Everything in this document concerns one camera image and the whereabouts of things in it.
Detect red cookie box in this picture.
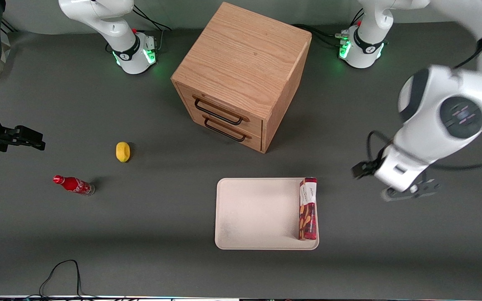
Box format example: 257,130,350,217
298,177,318,241

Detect beige plastic tray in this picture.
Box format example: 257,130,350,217
215,178,320,250

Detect red cola bottle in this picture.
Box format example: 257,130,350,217
53,175,95,196

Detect yellow lemon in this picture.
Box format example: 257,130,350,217
115,142,131,163

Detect wooden drawer cabinet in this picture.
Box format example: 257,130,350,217
171,2,313,154

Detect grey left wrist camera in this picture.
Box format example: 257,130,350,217
381,179,441,202

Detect wooden drawer with short handle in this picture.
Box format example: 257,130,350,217
187,110,263,152

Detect thin black looped table cable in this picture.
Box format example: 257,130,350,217
24,259,99,300

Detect black left arm base cables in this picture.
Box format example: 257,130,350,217
292,23,343,47

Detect black arm base cables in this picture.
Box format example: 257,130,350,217
131,4,173,33
292,23,343,47

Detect wooden drawer with long handle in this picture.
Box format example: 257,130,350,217
177,84,264,135

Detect black right arm base cables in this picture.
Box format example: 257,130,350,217
131,4,173,33

